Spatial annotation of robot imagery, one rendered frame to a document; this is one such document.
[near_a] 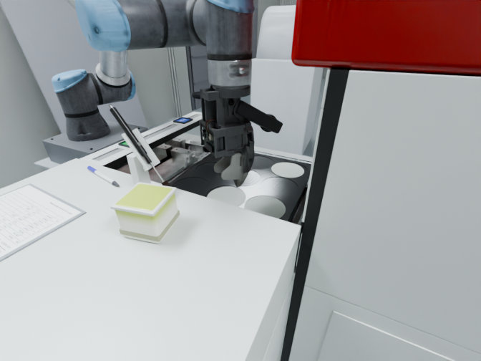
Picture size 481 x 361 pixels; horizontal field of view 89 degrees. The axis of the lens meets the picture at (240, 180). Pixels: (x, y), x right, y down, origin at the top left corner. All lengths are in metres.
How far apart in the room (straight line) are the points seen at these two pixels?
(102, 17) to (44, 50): 2.62
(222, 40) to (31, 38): 2.69
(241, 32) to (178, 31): 0.11
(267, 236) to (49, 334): 0.30
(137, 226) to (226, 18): 0.34
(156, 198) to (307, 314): 0.41
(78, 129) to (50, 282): 0.74
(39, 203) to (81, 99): 0.54
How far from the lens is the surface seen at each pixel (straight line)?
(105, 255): 0.45
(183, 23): 0.48
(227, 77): 0.42
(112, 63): 1.02
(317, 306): 0.60
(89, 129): 1.10
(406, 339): 0.61
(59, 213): 0.58
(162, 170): 0.83
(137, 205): 0.41
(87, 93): 1.08
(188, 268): 0.39
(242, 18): 0.43
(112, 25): 0.44
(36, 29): 3.07
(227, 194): 0.64
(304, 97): 2.68
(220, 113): 0.44
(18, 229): 0.58
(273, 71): 2.72
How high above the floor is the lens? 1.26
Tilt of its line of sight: 31 degrees down
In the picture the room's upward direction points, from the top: straight up
